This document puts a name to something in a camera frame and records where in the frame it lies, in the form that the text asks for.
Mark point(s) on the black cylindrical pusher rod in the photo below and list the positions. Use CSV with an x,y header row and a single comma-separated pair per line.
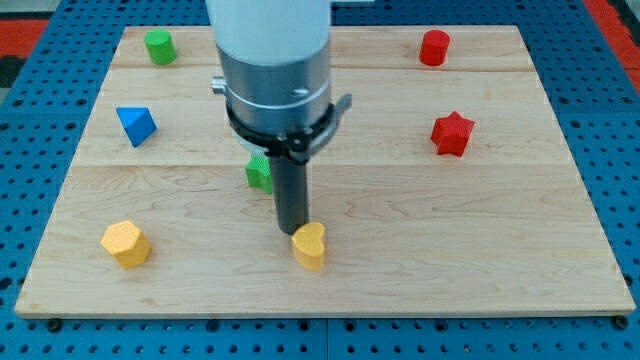
x,y
290,192

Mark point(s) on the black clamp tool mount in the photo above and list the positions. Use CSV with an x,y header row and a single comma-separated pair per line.
x,y
298,146

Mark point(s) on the green star block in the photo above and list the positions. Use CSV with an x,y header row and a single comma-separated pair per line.
x,y
258,173

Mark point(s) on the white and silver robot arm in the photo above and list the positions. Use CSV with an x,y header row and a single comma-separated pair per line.
x,y
275,59

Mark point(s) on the red star block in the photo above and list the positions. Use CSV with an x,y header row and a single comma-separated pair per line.
x,y
451,134

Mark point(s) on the yellow heart block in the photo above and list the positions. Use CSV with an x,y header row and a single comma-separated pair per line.
x,y
308,244

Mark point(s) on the light wooden board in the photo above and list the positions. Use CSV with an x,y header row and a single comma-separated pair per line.
x,y
506,230

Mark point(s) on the blue triangular pyramid block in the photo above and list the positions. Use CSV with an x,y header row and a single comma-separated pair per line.
x,y
137,122

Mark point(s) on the green cylinder block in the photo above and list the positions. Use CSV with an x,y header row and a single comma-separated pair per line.
x,y
160,47

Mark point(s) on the red cylinder block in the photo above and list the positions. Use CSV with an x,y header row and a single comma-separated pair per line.
x,y
434,47

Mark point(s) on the yellow hexagon block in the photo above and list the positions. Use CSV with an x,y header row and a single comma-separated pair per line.
x,y
126,243

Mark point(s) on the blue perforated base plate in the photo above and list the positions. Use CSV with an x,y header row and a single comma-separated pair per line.
x,y
49,103

